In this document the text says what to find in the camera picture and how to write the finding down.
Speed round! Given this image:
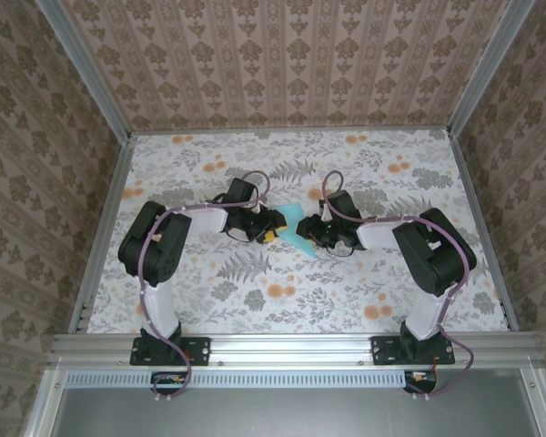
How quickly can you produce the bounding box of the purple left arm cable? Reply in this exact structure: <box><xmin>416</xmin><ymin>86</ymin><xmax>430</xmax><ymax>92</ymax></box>
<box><xmin>136</xmin><ymin>170</ymin><xmax>272</xmax><ymax>402</ymax></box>

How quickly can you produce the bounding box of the grey metal panel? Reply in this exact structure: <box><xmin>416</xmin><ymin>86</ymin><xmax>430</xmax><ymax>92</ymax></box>
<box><xmin>25</xmin><ymin>368</ymin><xmax>546</xmax><ymax>437</ymax></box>

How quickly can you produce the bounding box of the floral printed table cover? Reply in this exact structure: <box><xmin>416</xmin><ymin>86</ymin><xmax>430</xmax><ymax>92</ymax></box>
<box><xmin>75</xmin><ymin>129</ymin><xmax>513</xmax><ymax>336</ymax></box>

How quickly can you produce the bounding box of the aluminium table side rail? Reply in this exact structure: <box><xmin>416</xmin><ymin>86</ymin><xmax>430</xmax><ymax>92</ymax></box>
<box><xmin>70</xmin><ymin>134</ymin><xmax>136</xmax><ymax>334</ymax></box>
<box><xmin>449</xmin><ymin>131</ymin><xmax>521</xmax><ymax>332</ymax></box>

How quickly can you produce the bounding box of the light blue cloth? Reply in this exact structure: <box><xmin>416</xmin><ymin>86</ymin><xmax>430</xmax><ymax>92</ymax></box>
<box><xmin>272</xmin><ymin>203</ymin><xmax>322</xmax><ymax>260</ymax></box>

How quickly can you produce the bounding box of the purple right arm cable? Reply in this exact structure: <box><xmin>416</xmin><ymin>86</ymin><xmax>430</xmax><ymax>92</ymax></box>
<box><xmin>321</xmin><ymin>170</ymin><xmax>477</xmax><ymax>401</ymax></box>

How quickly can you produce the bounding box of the long aluminium base rail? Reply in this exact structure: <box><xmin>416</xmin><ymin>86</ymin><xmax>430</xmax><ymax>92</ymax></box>
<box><xmin>47</xmin><ymin>330</ymin><xmax>545</xmax><ymax>369</ymax></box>

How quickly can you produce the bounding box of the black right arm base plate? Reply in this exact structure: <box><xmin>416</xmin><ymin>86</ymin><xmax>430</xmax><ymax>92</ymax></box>
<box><xmin>370</xmin><ymin>334</ymin><xmax>456</xmax><ymax>368</ymax></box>

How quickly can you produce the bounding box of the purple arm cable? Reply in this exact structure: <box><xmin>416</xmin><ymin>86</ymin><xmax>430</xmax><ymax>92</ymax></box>
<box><xmin>321</xmin><ymin>170</ymin><xmax>477</xmax><ymax>401</ymax></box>
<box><xmin>136</xmin><ymin>170</ymin><xmax>272</xmax><ymax>402</ymax></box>

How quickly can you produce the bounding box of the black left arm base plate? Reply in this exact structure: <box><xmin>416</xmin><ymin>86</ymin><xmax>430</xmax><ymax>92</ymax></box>
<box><xmin>129</xmin><ymin>335</ymin><xmax>210</xmax><ymax>368</ymax></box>

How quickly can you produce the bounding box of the aluminium corner post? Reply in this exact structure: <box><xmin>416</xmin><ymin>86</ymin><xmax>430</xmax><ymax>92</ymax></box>
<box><xmin>39</xmin><ymin>0</ymin><xmax>134</xmax><ymax>139</ymax></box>
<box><xmin>445</xmin><ymin>0</ymin><xmax>531</xmax><ymax>136</ymax></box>

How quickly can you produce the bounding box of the white slotted cable duct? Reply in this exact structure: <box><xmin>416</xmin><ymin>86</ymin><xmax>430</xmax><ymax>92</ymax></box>
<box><xmin>66</xmin><ymin>369</ymin><xmax>438</xmax><ymax>391</ymax></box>

